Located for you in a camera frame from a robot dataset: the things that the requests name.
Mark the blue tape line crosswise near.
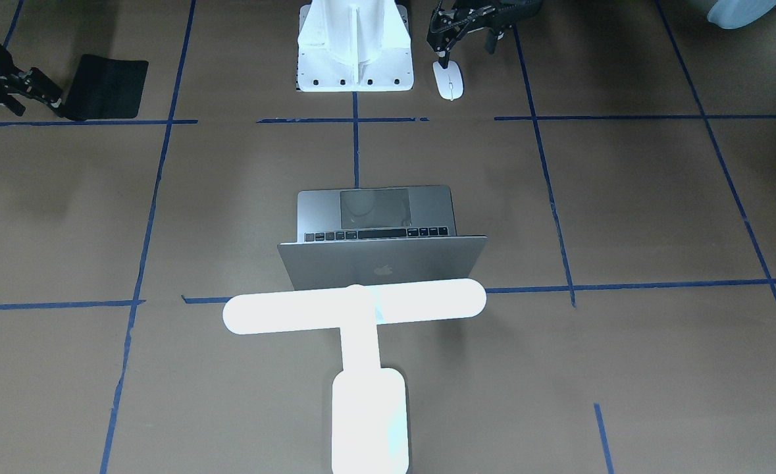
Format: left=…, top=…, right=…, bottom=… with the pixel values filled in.
left=0, top=114, right=776, bottom=127

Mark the grey laptop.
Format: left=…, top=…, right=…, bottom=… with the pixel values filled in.
left=278, top=185, right=488, bottom=290

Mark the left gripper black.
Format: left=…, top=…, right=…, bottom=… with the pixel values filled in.
left=427, top=1, right=543, bottom=70

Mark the blue tape line lengthwise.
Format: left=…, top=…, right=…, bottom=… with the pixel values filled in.
left=512, top=26, right=615, bottom=473
left=99, top=1, right=197, bottom=473

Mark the blue tape line crosswise far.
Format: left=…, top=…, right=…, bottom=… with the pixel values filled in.
left=0, top=277, right=776, bottom=310

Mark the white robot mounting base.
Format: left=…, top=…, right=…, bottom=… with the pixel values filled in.
left=296, top=1, right=415, bottom=93

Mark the black mouse pad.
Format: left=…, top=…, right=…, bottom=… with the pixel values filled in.
left=63, top=54, right=148, bottom=121

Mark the white computer mouse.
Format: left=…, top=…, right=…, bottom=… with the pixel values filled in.
left=432, top=60, right=464, bottom=100

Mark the white desk lamp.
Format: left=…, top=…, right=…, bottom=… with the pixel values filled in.
left=222, top=278, right=487, bottom=473

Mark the blue tape line centre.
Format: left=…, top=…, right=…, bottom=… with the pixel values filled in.
left=351, top=92, right=360, bottom=188

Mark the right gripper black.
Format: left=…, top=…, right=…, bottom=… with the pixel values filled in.
left=0, top=51, right=64, bottom=118

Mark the blue tape line crosswise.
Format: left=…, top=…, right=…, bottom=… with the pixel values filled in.
left=0, top=114, right=776, bottom=127
left=0, top=277, right=776, bottom=310

